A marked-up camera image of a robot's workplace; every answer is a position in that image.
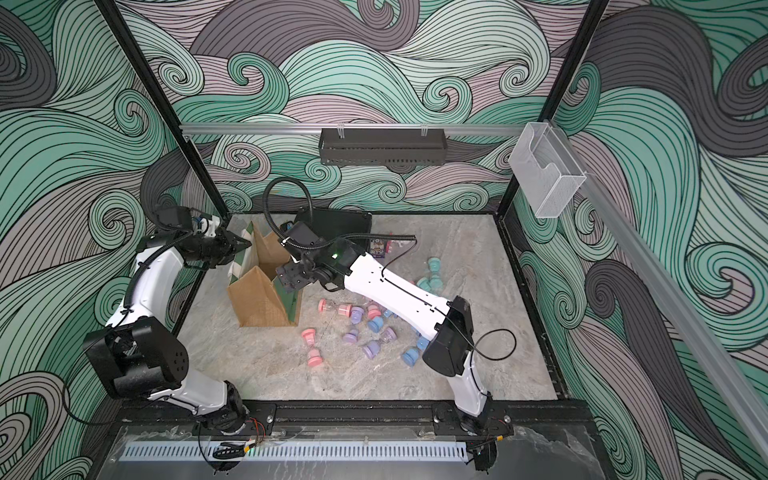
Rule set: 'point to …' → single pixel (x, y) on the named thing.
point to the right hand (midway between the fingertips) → (293, 271)
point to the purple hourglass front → (371, 349)
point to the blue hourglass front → (410, 356)
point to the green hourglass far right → (434, 264)
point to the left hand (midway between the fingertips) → (247, 242)
